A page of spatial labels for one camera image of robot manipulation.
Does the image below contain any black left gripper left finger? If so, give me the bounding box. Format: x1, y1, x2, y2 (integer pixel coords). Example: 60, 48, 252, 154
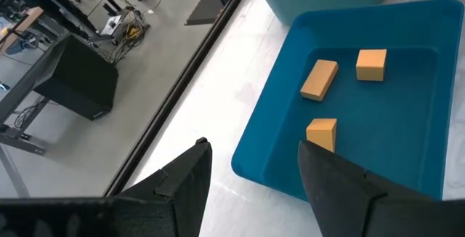
0, 137, 214, 237

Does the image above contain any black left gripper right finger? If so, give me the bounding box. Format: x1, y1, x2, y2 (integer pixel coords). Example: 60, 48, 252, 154
297, 140, 465, 237

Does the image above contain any long orange wooden block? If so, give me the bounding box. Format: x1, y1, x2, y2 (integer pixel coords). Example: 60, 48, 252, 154
299, 59, 339, 103

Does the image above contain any small orange cube block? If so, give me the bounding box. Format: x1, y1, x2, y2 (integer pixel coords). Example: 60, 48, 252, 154
355, 48, 388, 82

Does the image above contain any blue plastic bin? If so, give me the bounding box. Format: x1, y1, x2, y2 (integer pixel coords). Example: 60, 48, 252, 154
231, 0, 465, 202

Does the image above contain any black box case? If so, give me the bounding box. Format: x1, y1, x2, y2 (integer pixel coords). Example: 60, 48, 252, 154
32, 34, 120, 121

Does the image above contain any white power strip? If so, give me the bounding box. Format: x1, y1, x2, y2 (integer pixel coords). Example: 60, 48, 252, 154
100, 15, 123, 37

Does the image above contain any grey metal workbench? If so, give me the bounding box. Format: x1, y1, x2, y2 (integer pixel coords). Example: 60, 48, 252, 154
0, 0, 121, 198

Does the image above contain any black hazard-striped floor mat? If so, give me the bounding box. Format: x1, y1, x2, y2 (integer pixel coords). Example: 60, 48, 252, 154
184, 0, 251, 26

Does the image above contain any teal plastic bin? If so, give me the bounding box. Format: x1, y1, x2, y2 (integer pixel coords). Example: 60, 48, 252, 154
259, 0, 392, 27

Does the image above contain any wooden board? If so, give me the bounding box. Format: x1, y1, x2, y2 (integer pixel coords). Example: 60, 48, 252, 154
0, 6, 44, 55

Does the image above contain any tangle of floor cables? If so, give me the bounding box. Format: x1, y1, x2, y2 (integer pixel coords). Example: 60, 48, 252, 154
83, 0, 161, 65

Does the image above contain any yellow cable connector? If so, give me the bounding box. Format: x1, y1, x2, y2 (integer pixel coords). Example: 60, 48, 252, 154
123, 24, 142, 41

